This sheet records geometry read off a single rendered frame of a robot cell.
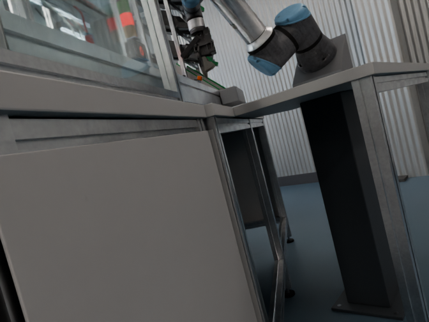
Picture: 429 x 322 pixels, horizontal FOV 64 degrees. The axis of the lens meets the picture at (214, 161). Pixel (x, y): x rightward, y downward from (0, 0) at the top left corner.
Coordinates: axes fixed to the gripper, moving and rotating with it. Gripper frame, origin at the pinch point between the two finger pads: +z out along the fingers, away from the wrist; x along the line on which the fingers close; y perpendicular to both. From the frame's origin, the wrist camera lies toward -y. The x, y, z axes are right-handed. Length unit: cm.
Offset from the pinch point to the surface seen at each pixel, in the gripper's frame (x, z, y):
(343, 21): 229, -54, 106
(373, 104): -63, 30, 52
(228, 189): -75, 41, 14
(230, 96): -19.0, 14.3, 12.0
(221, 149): -74, 32, 15
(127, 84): -108, 18, 11
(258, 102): -51, 22, 24
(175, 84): -85, 16, 11
